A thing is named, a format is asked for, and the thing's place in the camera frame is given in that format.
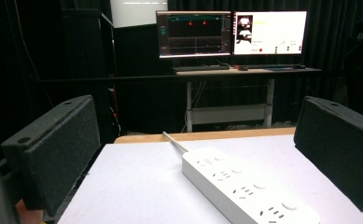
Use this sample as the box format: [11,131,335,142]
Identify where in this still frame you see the dark-screen monitor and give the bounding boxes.
[156,10,232,60]

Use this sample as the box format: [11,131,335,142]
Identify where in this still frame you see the white power strip cable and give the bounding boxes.
[161,131,189,154]

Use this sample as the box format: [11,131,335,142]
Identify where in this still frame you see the black keyboard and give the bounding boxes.
[173,63,230,73]
[234,63,307,70]

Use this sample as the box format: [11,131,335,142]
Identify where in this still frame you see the white mat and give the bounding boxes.
[57,134,363,224]

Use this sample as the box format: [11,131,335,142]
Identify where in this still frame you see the white-screen monitor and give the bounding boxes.
[232,10,308,56]

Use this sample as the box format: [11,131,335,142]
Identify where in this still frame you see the black cabinet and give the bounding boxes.
[60,7,119,144]

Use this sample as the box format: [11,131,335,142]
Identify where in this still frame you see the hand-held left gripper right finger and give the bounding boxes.
[293,95,363,213]

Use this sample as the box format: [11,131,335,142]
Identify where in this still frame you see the white board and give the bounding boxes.
[109,0,169,29]

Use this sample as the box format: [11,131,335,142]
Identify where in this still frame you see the desk with white legs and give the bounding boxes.
[175,66,323,133]

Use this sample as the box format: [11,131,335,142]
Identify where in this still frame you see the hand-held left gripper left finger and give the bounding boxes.
[0,94,102,217]

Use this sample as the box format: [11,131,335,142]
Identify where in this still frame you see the white power strip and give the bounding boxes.
[181,147,321,224]

